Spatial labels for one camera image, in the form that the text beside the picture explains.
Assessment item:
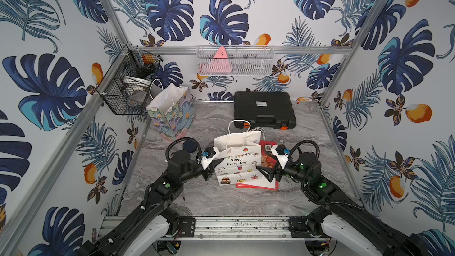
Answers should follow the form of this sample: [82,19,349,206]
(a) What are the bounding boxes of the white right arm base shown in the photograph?
[306,207,381,256]

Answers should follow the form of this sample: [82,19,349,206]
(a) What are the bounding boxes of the dark blue round disc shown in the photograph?
[182,140,197,154]

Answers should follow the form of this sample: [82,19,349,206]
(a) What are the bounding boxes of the white mesh wall shelf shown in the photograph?
[196,45,276,77]

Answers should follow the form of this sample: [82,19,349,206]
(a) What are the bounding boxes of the aluminium linear rail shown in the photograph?
[99,215,328,241]

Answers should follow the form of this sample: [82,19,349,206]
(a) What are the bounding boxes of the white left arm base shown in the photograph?
[124,208,180,256]

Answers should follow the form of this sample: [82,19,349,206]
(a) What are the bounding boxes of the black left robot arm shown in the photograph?
[77,137,223,256]

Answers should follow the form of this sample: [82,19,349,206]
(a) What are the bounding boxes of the floral paper bag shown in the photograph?
[146,84,195,141]

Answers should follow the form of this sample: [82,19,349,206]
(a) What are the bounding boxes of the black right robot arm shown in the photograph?
[257,140,429,256]

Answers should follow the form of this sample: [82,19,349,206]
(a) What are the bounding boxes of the black wire basket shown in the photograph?
[96,46,163,116]

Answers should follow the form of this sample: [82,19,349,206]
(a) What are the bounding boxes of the red paper bag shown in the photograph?
[235,140,280,192]

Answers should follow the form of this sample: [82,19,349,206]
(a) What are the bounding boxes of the white happy paper bag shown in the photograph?
[213,120,262,187]

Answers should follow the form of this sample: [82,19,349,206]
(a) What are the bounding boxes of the pink triangle item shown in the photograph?
[205,46,232,75]

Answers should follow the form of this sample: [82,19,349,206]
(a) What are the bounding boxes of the black tool case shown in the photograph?
[234,91,297,130]

